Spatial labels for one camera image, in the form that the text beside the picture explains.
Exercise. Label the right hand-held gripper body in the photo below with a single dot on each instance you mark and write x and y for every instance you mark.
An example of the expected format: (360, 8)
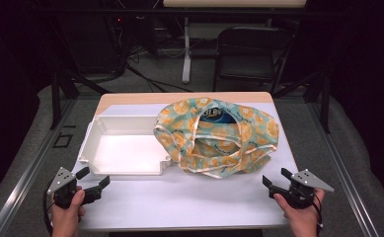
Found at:
(306, 181)

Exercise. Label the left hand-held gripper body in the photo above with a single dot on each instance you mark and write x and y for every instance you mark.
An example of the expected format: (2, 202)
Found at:
(62, 184)

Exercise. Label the white plastic bin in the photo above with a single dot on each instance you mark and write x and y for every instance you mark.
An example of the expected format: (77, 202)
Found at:
(123, 151)

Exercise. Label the orange-slice print bag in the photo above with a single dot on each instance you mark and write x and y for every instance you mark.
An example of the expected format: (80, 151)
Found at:
(245, 144)

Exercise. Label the blue snack pouch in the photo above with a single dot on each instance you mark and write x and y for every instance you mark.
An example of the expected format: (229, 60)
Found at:
(217, 116)

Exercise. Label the person's left hand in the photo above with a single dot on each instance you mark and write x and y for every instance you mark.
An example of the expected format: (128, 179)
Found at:
(66, 220)

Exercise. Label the person's right hand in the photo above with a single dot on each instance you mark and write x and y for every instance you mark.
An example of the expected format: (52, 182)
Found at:
(303, 220)

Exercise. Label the black folding chair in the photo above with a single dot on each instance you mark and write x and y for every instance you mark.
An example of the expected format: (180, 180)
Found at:
(245, 65)

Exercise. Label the black equipment box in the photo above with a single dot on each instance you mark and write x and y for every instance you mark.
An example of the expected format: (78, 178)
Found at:
(91, 42)

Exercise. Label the white desk leg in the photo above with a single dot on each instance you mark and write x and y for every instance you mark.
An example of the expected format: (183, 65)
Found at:
(187, 59)

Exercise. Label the aluminium floor rail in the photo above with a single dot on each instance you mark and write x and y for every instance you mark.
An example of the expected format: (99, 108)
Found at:
(341, 164)
(28, 177)

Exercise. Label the black frame post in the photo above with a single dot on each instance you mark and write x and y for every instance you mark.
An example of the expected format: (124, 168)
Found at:
(55, 98)

